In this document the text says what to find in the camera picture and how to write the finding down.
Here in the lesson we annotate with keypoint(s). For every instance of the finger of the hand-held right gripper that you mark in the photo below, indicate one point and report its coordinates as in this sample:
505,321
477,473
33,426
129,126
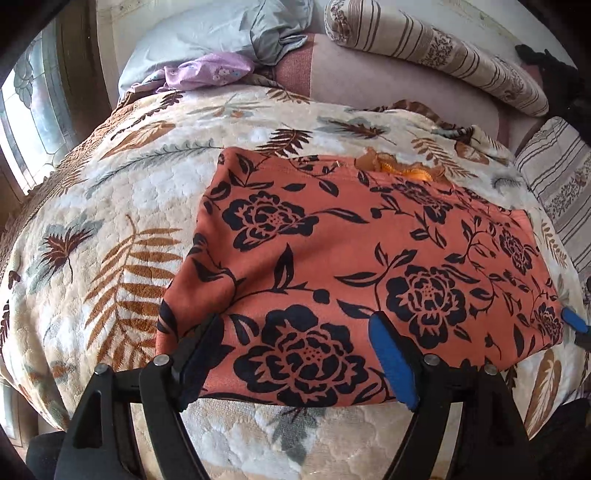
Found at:
573,317

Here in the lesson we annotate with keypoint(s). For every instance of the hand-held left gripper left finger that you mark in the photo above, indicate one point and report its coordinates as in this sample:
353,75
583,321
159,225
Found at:
207,341

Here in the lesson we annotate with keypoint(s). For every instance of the orange floral shirt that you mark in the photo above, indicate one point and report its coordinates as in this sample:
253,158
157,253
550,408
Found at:
332,258

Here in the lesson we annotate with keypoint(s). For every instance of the long striped bolster pillow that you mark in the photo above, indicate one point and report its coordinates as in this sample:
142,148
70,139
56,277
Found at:
438,50

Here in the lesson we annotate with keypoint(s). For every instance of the grey crumpled cloth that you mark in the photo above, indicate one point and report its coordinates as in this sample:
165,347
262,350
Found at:
281,32

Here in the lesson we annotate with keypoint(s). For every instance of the black garment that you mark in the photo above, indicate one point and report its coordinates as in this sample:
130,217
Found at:
563,83

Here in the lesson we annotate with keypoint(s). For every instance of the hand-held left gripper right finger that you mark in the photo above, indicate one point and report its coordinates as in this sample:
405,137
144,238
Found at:
392,360

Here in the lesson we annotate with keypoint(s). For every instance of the light blue pillow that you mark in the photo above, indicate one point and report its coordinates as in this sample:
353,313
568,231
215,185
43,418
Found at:
194,37

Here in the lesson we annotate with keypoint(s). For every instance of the purple printed cloth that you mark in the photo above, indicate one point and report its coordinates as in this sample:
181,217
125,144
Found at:
207,71

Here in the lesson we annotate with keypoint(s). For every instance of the pink upholstered backrest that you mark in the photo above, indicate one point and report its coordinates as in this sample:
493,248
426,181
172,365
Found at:
369,78

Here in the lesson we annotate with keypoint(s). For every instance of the cream leaf-print blanket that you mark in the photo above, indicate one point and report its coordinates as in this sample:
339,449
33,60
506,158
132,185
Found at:
115,221

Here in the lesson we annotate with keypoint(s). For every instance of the stained glass window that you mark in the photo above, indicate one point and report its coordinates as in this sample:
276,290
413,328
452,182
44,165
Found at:
32,110

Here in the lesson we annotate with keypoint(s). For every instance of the dark cloth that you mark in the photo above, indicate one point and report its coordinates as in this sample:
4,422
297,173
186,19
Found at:
563,447

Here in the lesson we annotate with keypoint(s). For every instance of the striped floral cushion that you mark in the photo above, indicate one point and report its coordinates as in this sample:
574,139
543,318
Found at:
563,184

